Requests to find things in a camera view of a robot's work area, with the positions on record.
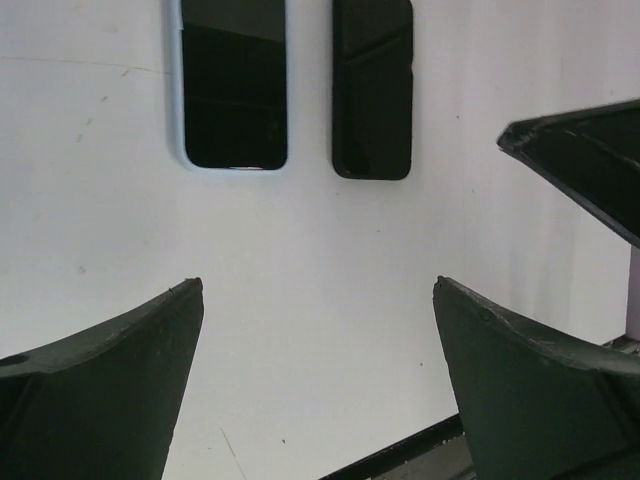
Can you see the right aluminium frame post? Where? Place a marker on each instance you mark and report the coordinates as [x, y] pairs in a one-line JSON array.
[[629, 342]]

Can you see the light blue phone case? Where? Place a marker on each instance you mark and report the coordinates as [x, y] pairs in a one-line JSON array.
[[175, 85]]

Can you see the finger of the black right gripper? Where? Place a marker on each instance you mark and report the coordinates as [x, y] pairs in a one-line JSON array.
[[591, 155]]

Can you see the pink-edged black phone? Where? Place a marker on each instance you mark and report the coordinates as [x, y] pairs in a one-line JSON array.
[[372, 90]]

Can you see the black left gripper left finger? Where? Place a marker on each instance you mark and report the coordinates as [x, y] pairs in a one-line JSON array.
[[102, 403]]

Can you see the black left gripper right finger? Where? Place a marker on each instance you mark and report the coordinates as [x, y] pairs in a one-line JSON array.
[[534, 402]]

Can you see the black phone case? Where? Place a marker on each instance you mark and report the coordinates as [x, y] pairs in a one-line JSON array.
[[336, 100]]

